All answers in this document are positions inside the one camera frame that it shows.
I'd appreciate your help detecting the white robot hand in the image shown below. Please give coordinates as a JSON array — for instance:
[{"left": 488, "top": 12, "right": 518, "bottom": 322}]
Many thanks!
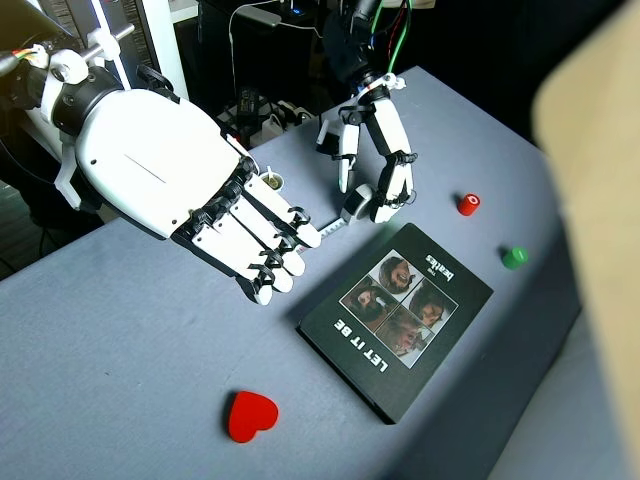
[
  {"left": 337, "top": 88, "right": 417, "bottom": 225},
  {"left": 73, "top": 88, "right": 323, "bottom": 307}
]

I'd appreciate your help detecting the grey tape measure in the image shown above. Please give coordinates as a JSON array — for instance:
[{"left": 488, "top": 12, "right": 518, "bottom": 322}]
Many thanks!
[{"left": 317, "top": 183, "right": 377, "bottom": 240}]

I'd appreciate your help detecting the black Let It Be book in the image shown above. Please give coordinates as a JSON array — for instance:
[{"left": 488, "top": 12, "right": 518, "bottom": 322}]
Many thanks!
[{"left": 295, "top": 223, "right": 495, "bottom": 425}]

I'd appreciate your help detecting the black power adapter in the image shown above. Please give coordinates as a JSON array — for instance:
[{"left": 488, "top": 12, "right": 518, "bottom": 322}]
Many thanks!
[{"left": 236, "top": 87, "right": 262, "bottom": 132}]

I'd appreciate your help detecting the white power strip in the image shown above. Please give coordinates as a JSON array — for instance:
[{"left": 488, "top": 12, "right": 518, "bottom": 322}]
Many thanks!
[{"left": 249, "top": 99, "right": 314, "bottom": 147}]

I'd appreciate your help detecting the red cylinder block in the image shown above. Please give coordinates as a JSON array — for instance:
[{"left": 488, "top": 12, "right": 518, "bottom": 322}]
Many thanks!
[{"left": 457, "top": 192, "right": 482, "bottom": 217}]

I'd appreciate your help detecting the small white cup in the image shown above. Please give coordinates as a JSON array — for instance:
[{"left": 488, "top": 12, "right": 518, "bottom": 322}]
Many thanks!
[{"left": 257, "top": 167, "right": 288, "bottom": 194}]

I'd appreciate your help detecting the green cylinder block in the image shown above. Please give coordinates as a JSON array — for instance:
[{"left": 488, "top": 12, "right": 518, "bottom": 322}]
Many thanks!
[{"left": 501, "top": 244, "right": 530, "bottom": 270}]

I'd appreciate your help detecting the beige blurred panel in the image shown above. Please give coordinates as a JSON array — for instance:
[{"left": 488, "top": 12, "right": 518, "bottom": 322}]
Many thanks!
[{"left": 532, "top": 0, "right": 640, "bottom": 480}]

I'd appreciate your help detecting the red heart block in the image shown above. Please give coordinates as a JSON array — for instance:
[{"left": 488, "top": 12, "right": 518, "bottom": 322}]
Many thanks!
[{"left": 223, "top": 390, "right": 280, "bottom": 444}]

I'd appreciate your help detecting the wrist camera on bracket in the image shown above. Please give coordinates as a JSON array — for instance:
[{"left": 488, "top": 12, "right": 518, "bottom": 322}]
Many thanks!
[{"left": 314, "top": 118, "right": 343, "bottom": 157}]

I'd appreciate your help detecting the thin white cable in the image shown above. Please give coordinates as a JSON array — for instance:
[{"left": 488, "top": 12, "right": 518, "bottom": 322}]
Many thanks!
[{"left": 227, "top": 3, "right": 329, "bottom": 104}]

